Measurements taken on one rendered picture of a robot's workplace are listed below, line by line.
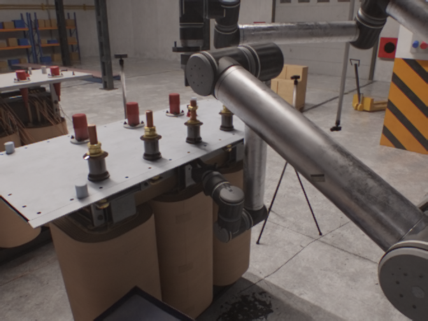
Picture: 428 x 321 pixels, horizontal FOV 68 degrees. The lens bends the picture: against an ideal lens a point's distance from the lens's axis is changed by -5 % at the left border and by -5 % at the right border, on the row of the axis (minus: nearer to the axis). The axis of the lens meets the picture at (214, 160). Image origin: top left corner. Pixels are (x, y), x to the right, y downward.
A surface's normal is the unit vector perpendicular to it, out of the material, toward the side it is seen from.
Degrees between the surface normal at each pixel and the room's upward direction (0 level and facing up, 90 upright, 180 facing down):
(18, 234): 90
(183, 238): 90
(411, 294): 95
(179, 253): 90
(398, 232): 68
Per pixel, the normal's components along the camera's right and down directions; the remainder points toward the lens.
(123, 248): 0.77, 0.24
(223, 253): 0.05, 0.38
